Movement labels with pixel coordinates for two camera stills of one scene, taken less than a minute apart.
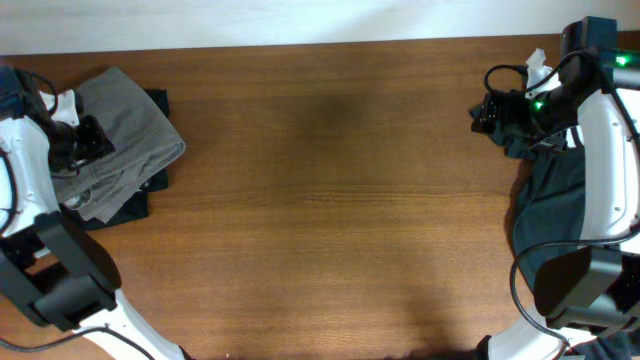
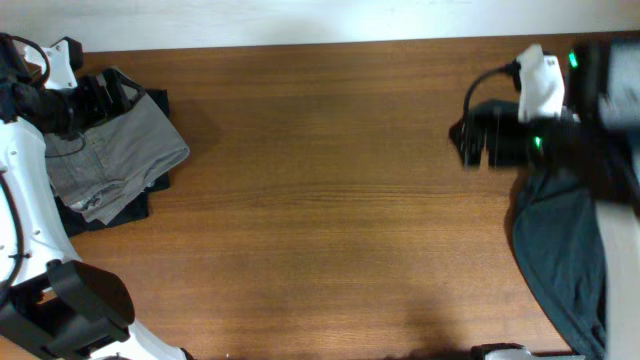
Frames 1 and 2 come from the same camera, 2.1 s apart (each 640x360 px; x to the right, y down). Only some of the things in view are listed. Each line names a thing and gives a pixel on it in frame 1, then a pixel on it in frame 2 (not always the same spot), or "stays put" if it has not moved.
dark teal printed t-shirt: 549,221 stays put
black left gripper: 97,145 to 87,88
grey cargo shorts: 144,143 stays put
